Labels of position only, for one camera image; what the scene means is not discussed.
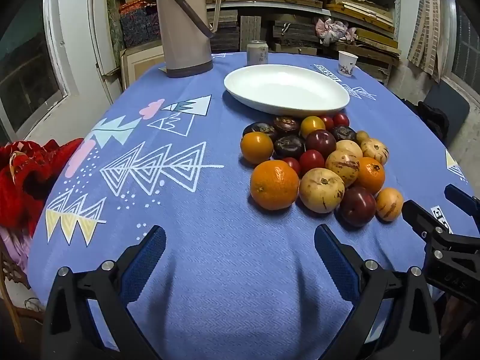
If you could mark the brick-patterned hanging sheet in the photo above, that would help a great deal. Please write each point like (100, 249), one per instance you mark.
(429, 26)

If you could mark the small round tan fruit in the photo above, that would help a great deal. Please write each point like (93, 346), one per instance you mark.
(362, 137)

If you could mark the dark window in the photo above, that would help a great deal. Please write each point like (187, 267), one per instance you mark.
(26, 60)

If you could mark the leaning white boards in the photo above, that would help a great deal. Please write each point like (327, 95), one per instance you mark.
(99, 45)

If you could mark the smooth tan pepino melon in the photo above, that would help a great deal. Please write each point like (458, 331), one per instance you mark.
(348, 148)

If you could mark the red blanket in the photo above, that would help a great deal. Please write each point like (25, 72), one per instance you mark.
(22, 180)

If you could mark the framed picture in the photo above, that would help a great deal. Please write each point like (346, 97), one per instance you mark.
(144, 63)

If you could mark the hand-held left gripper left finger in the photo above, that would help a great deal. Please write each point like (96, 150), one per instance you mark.
(148, 258)

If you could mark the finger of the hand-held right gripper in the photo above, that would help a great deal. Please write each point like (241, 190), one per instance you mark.
(459, 197)
(420, 215)

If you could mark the silver drink can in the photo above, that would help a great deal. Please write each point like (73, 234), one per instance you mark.
(257, 54)

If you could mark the large mandarin orange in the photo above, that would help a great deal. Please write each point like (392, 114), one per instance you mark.
(274, 185)

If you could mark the orange-yellow tomato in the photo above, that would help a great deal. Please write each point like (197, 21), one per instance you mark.
(257, 147)
(312, 125)

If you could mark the wooden chair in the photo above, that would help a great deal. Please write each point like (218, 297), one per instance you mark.
(11, 281)

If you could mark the barred window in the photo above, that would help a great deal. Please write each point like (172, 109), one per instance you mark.
(465, 45)

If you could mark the pink plastic bag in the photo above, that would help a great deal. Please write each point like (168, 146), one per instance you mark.
(333, 30)

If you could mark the stack of dark wooden crates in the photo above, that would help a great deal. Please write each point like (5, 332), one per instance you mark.
(296, 35)

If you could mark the blue printed tablecloth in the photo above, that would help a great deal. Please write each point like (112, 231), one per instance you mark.
(210, 202)

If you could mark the red tomato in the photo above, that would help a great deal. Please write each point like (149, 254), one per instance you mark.
(291, 165)
(311, 160)
(340, 119)
(327, 122)

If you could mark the stack of patterned boxes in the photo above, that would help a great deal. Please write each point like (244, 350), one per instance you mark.
(138, 24)

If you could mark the black bag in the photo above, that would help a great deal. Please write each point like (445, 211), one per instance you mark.
(433, 120)

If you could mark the beige thermos flask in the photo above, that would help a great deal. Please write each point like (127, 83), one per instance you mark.
(183, 26)

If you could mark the white oval plate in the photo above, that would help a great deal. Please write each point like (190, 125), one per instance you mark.
(285, 86)

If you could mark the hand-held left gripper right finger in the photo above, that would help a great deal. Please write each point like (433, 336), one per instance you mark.
(337, 262)

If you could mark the white paper cup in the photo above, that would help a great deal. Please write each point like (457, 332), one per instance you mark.
(347, 63)

